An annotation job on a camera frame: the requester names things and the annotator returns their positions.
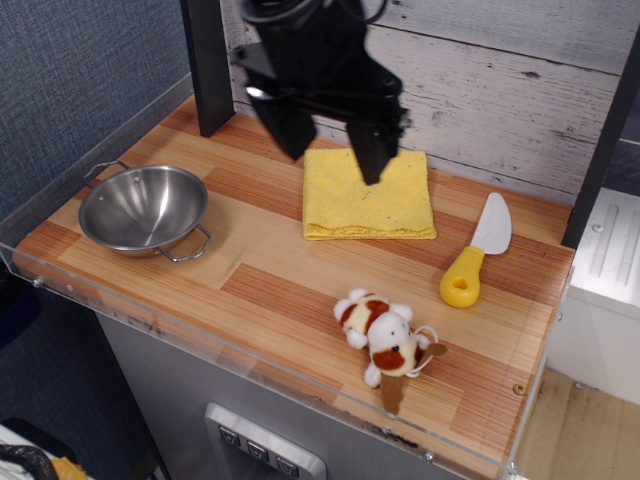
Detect white cabinet at right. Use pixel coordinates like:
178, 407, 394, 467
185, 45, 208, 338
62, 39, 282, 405
547, 188, 639, 404

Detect stainless steel bowl with handles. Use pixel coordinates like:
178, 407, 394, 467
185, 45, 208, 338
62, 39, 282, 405
78, 159, 213, 263

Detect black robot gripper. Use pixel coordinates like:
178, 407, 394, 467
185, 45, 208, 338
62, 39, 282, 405
231, 1, 407, 185

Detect yellow black object bottom left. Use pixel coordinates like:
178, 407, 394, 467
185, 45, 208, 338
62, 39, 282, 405
1, 445, 89, 480

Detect folded yellow cloth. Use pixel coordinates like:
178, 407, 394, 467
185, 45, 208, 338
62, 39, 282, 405
303, 148, 437, 240

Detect black vertical post left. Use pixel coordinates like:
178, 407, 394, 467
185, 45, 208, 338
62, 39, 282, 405
180, 0, 235, 137

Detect brown white plush dog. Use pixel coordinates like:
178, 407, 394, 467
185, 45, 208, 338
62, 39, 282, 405
333, 288, 447, 415

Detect yellow handled toy knife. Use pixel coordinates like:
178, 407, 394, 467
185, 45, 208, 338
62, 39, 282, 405
440, 192, 512, 308

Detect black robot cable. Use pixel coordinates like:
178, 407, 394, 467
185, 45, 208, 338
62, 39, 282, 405
359, 0, 389, 24

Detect black vertical post right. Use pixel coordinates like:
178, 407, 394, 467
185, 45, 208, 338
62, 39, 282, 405
561, 31, 639, 249

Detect silver dispenser button panel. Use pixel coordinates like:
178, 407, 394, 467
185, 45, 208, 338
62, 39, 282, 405
204, 402, 328, 479

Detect black vertical post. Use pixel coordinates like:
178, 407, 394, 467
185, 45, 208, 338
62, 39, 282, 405
180, 0, 235, 137
561, 31, 639, 249

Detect clear acrylic table guard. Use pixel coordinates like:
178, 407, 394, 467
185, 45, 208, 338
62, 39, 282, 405
2, 79, 573, 479

